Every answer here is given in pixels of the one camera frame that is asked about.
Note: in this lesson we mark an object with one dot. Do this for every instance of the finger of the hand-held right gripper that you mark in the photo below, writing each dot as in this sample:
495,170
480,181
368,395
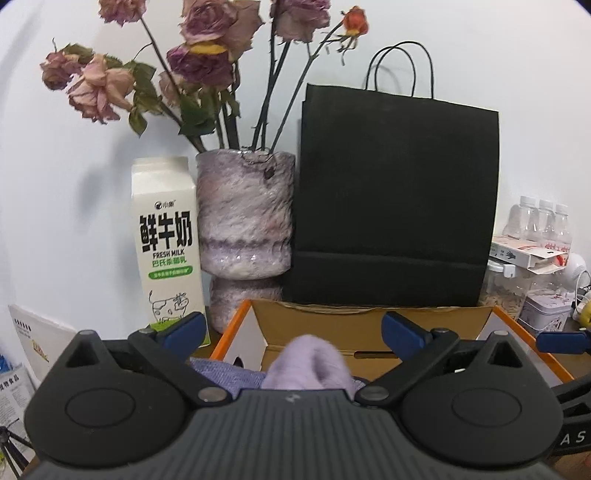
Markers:
575,392
563,342

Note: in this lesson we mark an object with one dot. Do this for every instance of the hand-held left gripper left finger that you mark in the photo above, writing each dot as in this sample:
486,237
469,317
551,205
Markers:
184,333

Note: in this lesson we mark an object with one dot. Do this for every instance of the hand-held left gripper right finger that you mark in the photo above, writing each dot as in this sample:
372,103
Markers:
402,333

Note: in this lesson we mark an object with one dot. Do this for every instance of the purple woven cloth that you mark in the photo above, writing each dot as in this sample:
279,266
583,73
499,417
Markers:
226,376

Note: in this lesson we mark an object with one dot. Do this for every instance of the red cardboard box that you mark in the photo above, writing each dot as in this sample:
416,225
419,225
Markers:
323,327

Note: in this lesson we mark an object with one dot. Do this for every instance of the fluffy purple sock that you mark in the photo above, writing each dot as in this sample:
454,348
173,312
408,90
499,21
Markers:
307,364

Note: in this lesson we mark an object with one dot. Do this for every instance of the pale printed tin box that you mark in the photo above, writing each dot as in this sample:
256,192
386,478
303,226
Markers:
547,309

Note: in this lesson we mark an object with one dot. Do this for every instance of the green apple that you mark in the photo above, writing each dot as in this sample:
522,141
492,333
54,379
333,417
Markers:
586,313

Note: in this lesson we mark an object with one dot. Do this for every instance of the white round device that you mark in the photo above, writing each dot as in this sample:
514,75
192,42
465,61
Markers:
577,270

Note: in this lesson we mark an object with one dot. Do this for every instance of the clear plastic food container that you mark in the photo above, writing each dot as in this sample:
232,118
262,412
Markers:
505,293

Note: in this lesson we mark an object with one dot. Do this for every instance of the white green milk carton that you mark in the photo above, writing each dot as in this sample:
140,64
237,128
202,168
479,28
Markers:
168,249

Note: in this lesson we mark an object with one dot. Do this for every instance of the flat white red carton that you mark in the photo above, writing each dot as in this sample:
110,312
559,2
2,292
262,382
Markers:
521,251

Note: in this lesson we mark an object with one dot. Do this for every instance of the mottled purple vase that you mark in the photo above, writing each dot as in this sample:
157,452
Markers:
244,221

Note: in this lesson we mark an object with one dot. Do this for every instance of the black paper bag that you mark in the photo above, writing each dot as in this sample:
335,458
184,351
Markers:
397,198

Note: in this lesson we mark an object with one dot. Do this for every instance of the white board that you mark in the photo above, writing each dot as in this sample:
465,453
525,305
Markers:
39,341

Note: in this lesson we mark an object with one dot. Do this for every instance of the blue white paper packet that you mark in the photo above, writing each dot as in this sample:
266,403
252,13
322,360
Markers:
14,392

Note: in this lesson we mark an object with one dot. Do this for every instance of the black light stand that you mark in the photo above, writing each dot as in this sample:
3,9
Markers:
11,450

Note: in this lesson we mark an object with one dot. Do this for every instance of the dried pink rose bouquet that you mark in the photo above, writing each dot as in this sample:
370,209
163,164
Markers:
203,60

